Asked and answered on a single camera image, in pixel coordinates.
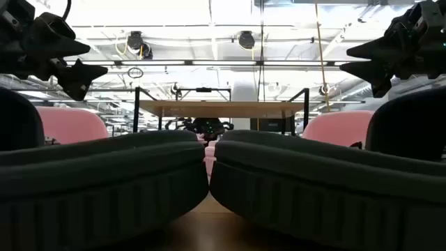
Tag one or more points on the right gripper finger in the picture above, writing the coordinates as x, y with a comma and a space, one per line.
376, 75
393, 47

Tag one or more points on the black rubber slide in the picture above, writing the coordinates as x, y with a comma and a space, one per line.
327, 188
104, 181

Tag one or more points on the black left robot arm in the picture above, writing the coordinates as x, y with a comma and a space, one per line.
17, 118

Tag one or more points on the black background robot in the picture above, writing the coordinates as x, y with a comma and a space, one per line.
205, 127

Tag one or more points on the black metal background frame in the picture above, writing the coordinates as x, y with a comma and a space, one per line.
203, 89

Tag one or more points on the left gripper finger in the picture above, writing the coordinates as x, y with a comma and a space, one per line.
57, 40
80, 78

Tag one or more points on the black vented control box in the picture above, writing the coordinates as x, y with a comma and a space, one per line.
271, 125

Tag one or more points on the wooden shelf black metal frame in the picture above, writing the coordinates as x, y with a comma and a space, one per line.
223, 108

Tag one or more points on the ceiling light strip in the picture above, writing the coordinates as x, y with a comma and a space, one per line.
223, 62

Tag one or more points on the pink rubber slide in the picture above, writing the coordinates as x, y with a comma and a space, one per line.
71, 123
336, 127

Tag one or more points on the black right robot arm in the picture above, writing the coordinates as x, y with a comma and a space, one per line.
407, 122

